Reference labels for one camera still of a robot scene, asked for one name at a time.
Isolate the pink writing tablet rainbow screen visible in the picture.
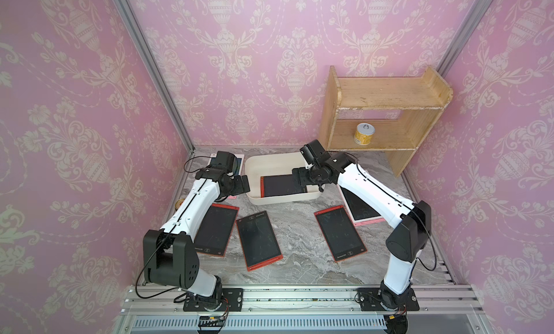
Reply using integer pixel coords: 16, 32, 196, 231
210, 153, 245, 200

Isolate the wooden shelf unit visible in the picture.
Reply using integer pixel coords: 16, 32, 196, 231
318, 67, 454, 176

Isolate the red black newsmy tablet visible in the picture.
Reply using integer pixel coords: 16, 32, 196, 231
314, 206, 367, 263
194, 204, 239, 257

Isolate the yellow white tin can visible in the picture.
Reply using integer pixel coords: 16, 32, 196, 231
353, 123, 376, 146

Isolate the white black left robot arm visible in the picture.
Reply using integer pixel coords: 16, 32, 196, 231
136, 151, 250, 309

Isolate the aluminium front rail frame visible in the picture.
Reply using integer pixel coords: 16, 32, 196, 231
112, 285, 494, 333

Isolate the red black Newsmy tablet top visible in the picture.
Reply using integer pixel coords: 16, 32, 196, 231
194, 204, 239, 257

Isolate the pink writing tablet dark screen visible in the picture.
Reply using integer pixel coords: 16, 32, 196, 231
338, 186, 385, 227

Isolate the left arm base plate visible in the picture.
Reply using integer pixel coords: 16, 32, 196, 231
183, 288, 244, 312

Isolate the round tin left side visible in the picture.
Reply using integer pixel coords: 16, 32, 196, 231
175, 198, 185, 211

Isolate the white plastic storage box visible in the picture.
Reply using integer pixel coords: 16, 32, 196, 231
244, 152, 321, 206

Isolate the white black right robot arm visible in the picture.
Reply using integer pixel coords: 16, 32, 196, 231
292, 139, 431, 310

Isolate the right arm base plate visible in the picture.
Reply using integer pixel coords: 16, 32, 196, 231
354, 287, 420, 312

